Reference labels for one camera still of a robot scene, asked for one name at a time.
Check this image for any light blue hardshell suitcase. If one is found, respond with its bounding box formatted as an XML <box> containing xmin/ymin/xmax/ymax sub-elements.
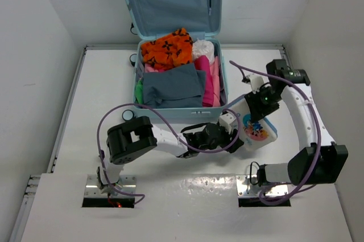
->
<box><xmin>125</xmin><ymin>0</ymin><xmax>229</xmax><ymax>119</ymax></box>

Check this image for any green towel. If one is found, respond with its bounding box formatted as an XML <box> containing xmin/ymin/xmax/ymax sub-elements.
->
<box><xmin>134</xmin><ymin>79</ymin><xmax>143</xmax><ymax>104</ymax></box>

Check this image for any rear suitcase wheel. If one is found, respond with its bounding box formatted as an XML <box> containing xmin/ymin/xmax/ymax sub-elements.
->
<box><xmin>129</xmin><ymin>54</ymin><xmax>138</xmax><ymax>67</ymax></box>

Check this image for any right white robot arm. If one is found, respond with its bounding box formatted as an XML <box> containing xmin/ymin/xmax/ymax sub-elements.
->
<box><xmin>245</xmin><ymin>59</ymin><xmax>348</xmax><ymax>186</ymax></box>

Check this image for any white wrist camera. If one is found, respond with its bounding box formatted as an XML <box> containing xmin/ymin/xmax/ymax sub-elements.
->
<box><xmin>218</xmin><ymin>113</ymin><xmax>238</xmax><ymax>134</ymax></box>
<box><xmin>242</xmin><ymin>73</ymin><xmax>264</xmax><ymax>94</ymax></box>

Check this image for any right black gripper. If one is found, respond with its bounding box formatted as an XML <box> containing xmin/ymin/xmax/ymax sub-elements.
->
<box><xmin>243</xmin><ymin>86</ymin><xmax>282</xmax><ymax>122</ymax></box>

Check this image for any suitcase wheel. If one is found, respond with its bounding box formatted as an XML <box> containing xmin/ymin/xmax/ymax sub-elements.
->
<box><xmin>129</xmin><ymin>54</ymin><xmax>138</xmax><ymax>67</ymax></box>
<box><xmin>121</xmin><ymin>109</ymin><xmax>136</xmax><ymax>122</ymax></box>

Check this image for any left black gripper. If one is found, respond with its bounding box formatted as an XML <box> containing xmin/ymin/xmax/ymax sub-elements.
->
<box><xmin>199</xmin><ymin>120</ymin><xmax>245</xmax><ymax>150</ymax></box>

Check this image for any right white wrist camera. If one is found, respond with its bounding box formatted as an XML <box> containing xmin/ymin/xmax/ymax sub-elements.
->
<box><xmin>242</xmin><ymin>73</ymin><xmax>264</xmax><ymax>94</ymax></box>

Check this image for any pink sweatshirt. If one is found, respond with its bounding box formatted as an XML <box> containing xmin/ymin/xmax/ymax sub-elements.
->
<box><xmin>142</xmin><ymin>58</ymin><xmax>222</xmax><ymax>107</ymax></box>

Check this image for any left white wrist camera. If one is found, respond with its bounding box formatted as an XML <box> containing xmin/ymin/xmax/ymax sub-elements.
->
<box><xmin>218</xmin><ymin>113</ymin><xmax>238</xmax><ymax>134</ymax></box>

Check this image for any front suitcase wheel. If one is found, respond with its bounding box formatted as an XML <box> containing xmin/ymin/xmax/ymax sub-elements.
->
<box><xmin>121</xmin><ymin>109</ymin><xmax>136</xmax><ymax>122</ymax></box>

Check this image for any metal base plate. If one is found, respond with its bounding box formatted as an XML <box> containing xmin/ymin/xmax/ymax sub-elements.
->
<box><xmin>84</xmin><ymin>174</ymin><xmax>137</xmax><ymax>199</ymax></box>
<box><xmin>235</xmin><ymin>174</ymin><xmax>289</xmax><ymax>199</ymax></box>

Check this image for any grey-blue garment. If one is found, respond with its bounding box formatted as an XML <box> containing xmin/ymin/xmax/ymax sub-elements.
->
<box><xmin>143</xmin><ymin>64</ymin><xmax>206</xmax><ymax>109</ymax></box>

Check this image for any magenta cloth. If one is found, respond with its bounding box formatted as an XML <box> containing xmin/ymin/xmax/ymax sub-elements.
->
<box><xmin>194</xmin><ymin>55</ymin><xmax>214</xmax><ymax>107</ymax></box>

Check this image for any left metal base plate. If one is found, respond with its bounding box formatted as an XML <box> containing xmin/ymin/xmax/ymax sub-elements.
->
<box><xmin>84</xmin><ymin>174</ymin><xmax>137</xmax><ymax>199</ymax></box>

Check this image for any orange patterned fleece cloth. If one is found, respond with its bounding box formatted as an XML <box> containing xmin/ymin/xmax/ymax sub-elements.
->
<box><xmin>141</xmin><ymin>28</ymin><xmax>193</xmax><ymax>71</ymax></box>

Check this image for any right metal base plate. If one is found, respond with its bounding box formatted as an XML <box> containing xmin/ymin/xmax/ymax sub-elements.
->
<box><xmin>235</xmin><ymin>174</ymin><xmax>289</xmax><ymax>199</ymax></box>

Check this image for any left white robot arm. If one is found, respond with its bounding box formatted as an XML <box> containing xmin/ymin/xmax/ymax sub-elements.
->
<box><xmin>97</xmin><ymin>116</ymin><xmax>244</xmax><ymax>192</ymax></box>

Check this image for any white plastic bag bundle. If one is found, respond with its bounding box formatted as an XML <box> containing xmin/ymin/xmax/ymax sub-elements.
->
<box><xmin>192</xmin><ymin>40</ymin><xmax>215</xmax><ymax>65</ymax></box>

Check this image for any white first aid case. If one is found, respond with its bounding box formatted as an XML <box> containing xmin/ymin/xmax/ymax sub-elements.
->
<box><xmin>227</xmin><ymin>97</ymin><xmax>278</xmax><ymax>151</ymax></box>

